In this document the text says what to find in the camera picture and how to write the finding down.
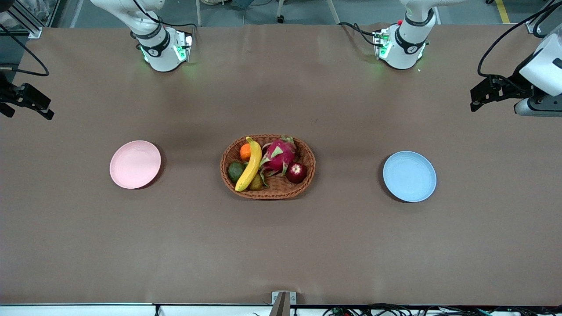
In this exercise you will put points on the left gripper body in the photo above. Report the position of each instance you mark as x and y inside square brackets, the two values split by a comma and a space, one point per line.
[513, 84]

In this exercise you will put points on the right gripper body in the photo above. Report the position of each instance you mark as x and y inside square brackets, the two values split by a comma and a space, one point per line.
[5, 94]

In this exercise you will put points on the red apple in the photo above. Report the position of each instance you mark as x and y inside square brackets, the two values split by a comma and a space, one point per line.
[296, 173]

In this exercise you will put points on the yellow banana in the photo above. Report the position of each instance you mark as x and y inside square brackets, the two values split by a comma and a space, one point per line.
[251, 169]

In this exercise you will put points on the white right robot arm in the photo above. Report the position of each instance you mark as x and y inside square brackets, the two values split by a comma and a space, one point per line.
[162, 57]

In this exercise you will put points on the pink plate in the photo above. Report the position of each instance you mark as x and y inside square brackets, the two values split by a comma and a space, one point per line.
[134, 164]

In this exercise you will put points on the blue plate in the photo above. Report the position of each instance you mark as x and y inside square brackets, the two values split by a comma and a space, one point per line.
[409, 176]

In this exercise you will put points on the grey metal leg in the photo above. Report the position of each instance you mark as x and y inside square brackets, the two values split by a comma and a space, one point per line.
[333, 13]
[198, 13]

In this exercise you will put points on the green avocado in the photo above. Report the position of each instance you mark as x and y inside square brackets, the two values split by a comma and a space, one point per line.
[235, 172]

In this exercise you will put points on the orange fruit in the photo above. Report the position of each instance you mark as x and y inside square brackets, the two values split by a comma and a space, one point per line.
[244, 152]

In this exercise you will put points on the pink dragon fruit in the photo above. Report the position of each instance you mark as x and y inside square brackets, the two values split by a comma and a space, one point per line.
[279, 156]

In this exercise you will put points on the brown wicker basket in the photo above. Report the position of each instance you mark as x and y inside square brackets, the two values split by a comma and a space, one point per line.
[281, 189]

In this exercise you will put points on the pole with black caster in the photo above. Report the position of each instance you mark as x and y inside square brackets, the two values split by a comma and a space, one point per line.
[280, 18]

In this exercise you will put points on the brown kiwi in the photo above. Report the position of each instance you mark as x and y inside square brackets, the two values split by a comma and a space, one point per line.
[257, 184]

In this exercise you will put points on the aluminium frame profile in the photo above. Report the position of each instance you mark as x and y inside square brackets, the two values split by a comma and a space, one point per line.
[26, 22]
[533, 27]

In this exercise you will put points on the metal table bracket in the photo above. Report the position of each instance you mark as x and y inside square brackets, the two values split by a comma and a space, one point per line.
[283, 303]

